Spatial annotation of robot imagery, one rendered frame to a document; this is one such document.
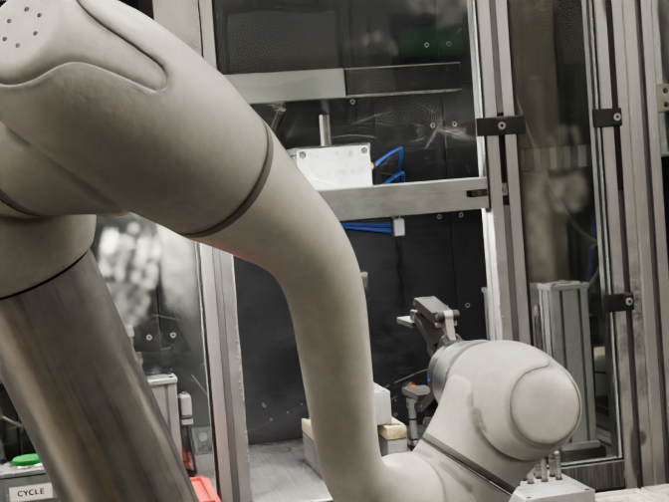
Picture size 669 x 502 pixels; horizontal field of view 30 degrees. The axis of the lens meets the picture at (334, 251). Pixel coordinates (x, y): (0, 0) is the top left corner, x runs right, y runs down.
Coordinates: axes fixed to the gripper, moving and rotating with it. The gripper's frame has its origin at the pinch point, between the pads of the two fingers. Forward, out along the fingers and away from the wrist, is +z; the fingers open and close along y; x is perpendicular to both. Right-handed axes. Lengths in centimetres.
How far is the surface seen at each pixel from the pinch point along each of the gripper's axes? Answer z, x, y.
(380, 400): 33.1, -3.1, -10.9
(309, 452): 42.3, 6.6, -19.2
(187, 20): 20, 22, 45
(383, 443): 34.4, -3.4, -17.6
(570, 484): 5.7, -21.0, -19.7
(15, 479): 8, 49, -11
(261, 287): 64, 9, 5
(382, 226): 63, -13, 14
